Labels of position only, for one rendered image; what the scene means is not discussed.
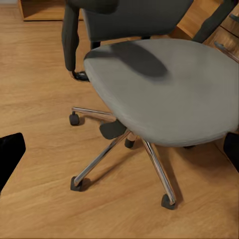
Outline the swivel chair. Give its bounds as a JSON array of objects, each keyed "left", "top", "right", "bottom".
[{"left": 61, "top": 0, "right": 239, "bottom": 210}]

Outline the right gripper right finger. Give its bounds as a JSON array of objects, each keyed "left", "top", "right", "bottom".
[{"left": 223, "top": 132, "right": 239, "bottom": 173}]

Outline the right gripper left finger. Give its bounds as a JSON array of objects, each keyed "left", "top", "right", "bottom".
[{"left": 0, "top": 132, "right": 26, "bottom": 192}]

